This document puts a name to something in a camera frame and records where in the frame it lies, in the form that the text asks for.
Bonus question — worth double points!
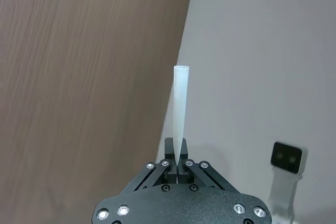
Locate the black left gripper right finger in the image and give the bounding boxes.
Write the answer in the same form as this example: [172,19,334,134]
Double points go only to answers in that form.
[178,138,237,193]

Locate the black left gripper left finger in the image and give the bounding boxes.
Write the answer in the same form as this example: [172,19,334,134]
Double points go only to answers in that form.
[121,137,179,194]

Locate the translucent white plastic straw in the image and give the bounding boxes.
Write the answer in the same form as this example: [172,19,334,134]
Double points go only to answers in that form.
[173,65,191,167]

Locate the brown wooden panel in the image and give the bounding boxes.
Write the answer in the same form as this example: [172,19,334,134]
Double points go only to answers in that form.
[0,0,198,224]

